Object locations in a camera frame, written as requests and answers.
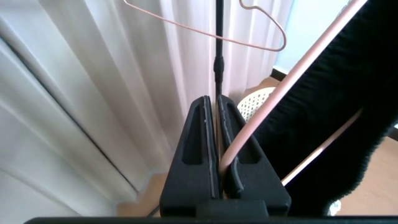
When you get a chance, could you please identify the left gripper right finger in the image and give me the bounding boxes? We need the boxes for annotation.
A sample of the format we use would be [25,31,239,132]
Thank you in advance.
[216,94,292,218]

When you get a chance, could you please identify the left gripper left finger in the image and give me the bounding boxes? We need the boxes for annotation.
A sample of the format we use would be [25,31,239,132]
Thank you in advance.
[159,95,220,218]

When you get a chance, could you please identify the black shorts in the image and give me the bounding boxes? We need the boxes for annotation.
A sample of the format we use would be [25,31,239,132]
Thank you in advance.
[253,0,398,218]

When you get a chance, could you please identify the pink clothes hanger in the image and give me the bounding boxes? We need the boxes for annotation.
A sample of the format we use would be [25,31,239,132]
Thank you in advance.
[217,0,369,200]
[123,0,287,53]

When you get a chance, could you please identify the white laundry basket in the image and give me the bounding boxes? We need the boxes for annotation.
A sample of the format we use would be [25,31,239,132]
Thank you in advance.
[236,86,277,123]

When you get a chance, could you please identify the black clothes rack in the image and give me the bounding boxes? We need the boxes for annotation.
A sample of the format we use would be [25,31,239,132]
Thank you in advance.
[146,0,226,218]

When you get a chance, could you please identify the beige curtain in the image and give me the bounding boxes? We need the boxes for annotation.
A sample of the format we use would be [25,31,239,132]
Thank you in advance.
[0,0,295,224]

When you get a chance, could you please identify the dark curtain cord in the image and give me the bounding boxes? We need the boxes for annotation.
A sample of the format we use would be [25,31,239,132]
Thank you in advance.
[0,34,138,191]

